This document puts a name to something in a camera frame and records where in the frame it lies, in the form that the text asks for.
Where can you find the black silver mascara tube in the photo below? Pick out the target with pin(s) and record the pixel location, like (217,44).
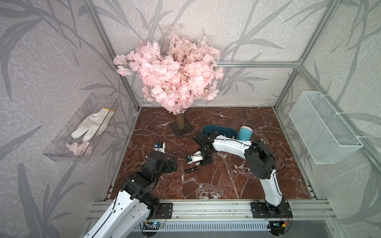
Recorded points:
(190,170)

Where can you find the circuit board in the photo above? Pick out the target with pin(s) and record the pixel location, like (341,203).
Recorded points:
(276,225)
(156,225)

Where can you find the clear acrylic wall tray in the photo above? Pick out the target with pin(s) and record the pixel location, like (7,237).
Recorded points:
(78,139)

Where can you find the pink cherry blossom tree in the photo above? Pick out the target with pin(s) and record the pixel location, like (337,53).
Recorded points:
(189,71)

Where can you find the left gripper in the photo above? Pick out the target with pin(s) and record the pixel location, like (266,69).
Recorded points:
(169,168)

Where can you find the white wire mesh basket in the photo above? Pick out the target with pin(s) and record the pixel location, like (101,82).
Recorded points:
(326,135)

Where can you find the teal plastic storage box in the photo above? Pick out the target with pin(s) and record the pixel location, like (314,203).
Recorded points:
(226,131)

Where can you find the right circuit board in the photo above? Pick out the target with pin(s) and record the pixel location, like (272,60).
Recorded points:
(276,225)

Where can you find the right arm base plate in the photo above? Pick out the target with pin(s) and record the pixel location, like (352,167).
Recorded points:
(265,210)

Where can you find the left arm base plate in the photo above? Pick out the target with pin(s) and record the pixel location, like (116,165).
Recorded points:
(163,210)

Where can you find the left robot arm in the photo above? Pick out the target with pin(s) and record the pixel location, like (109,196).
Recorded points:
(134,202)

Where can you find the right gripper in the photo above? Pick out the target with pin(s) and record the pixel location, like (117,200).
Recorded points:
(204,162)

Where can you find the white work glove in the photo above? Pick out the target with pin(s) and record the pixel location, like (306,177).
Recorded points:
(93,125)

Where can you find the left circuit board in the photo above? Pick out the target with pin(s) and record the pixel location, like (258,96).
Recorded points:
(156,225)

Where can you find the pink flower sprig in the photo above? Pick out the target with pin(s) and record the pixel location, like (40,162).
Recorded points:
(80,148)

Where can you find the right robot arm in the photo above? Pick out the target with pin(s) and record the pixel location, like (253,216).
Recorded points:
(261,161)

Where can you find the aluminium front rail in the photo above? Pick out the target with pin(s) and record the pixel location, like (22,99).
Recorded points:
(240,210)

